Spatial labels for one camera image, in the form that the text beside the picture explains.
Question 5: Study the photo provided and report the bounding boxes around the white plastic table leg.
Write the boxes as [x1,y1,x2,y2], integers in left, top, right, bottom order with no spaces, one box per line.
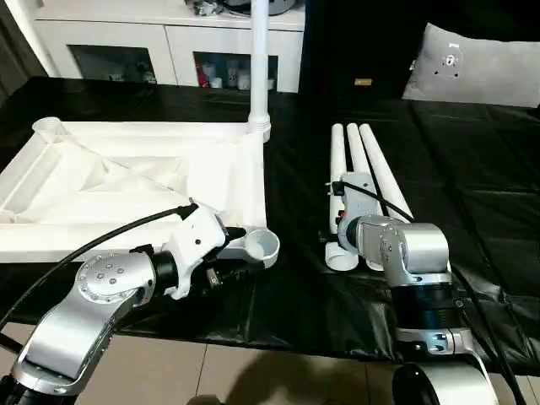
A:
[325,123,360,272]
[250,0,273,143]
[359,123,414,222]
[346,123,386,272]

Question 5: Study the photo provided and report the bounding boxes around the white plastic table top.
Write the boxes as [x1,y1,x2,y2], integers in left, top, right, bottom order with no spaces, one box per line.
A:
[0,116,281,269]

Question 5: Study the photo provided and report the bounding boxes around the black work mat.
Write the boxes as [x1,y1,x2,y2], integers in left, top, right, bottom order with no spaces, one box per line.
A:
[0,78,540,376]

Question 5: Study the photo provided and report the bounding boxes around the black sofa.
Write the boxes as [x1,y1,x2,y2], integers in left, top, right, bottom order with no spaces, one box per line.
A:
[302,0,540,106]

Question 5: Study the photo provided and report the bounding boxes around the grey cushion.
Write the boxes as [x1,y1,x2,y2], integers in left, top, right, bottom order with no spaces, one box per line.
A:
[403,23,540,109]

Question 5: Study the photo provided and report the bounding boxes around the white glass-door cabinet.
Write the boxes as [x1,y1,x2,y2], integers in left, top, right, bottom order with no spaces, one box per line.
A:
[30,0,305,94]

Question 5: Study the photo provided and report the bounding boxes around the grey curtain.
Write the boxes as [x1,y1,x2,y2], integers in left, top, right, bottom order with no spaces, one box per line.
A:
[0,0,39,98]

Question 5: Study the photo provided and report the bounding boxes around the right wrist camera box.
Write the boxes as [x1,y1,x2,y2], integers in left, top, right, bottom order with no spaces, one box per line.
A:
[337,173,381,250]

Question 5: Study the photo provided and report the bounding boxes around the black metal frame bar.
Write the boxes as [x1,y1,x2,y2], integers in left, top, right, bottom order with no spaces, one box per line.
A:
[0,331,24,355]

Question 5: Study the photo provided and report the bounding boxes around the dark cabled device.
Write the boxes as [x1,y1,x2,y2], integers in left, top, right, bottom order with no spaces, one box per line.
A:
[187,0,296,18]

